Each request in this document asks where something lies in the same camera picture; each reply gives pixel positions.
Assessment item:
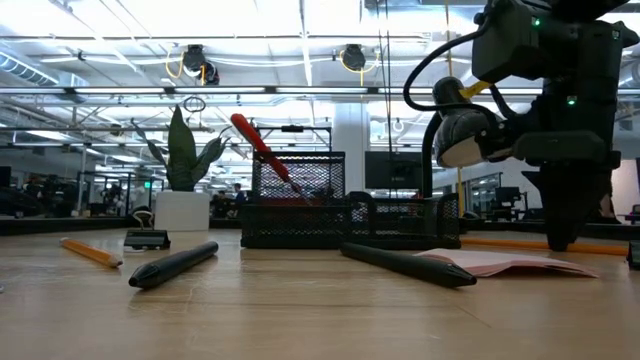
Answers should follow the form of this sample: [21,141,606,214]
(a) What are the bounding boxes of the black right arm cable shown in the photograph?
[402,18,507,124]

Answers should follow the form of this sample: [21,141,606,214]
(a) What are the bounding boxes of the orange pencil pink eraser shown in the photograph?
[459,236,629,258]
[59,236,125,270]

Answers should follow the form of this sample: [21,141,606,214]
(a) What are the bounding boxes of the black mesh desk organizer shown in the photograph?
[239,150,463,252]

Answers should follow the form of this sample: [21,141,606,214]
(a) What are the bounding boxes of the black monitor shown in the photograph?
[364,150,424,191]

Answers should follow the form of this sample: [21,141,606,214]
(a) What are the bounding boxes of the black ceiling cord reel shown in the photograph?
[180,43,222,87]
[339,43,369,72]

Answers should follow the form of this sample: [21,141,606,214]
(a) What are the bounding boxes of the pink sticky note pad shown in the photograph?
[414,247,601,279]

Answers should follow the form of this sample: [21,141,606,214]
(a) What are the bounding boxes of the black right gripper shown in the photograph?
[512,73,623,253]

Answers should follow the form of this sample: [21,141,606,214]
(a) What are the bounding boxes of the green snake plant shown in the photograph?
[130,103,232,193]

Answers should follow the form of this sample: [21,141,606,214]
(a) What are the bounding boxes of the distant person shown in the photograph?
[229,181,248,217]

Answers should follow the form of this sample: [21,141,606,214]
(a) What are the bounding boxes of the black gooseneck desk lamp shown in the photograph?
[421,75,517,199]

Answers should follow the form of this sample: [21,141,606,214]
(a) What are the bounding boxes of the white plant pot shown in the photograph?
[153,190,212,233]

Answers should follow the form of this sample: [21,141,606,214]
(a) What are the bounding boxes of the yellow cable label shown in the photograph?
[458,79,494,100]

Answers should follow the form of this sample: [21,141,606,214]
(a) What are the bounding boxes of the red-handled scissors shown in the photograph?
[229,112,314,207]

